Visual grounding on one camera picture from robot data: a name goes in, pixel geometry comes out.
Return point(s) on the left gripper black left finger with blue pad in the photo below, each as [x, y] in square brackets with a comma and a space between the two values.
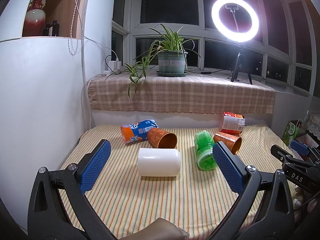
[58, 206]

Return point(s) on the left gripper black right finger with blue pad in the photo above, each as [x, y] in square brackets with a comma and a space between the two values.
[263, 208]

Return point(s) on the orange patterned paper cup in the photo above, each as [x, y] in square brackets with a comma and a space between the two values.
[159, 138]

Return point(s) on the white cylindrical cup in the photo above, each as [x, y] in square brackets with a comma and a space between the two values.
[158, 162]

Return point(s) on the operator hand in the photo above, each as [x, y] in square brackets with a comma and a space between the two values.
[159, 229]

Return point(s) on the blue orange snack can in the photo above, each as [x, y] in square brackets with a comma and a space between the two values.
[137, 132]

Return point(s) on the striped table cloth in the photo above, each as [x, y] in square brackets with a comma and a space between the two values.
[195, 200]

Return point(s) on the green carton box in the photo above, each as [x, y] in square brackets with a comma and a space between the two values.
[291, 131]

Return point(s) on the white lace cloth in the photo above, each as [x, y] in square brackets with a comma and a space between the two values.
[313, 124]

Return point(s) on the green plastic bottle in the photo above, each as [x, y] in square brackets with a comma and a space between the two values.
[204, 151]

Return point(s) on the red white snack can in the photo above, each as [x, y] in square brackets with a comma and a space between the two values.
[232, 123]

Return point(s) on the white power strip with chargers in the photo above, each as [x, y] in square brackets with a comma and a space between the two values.
[112, 67]

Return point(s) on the dark small bottles on shelf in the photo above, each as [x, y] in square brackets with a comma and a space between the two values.
[51, 29]

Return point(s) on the red white ceramic vase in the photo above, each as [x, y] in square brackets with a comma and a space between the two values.
[35, 18]

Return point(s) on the potted spider plant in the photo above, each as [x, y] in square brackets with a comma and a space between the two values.
[168, 52]

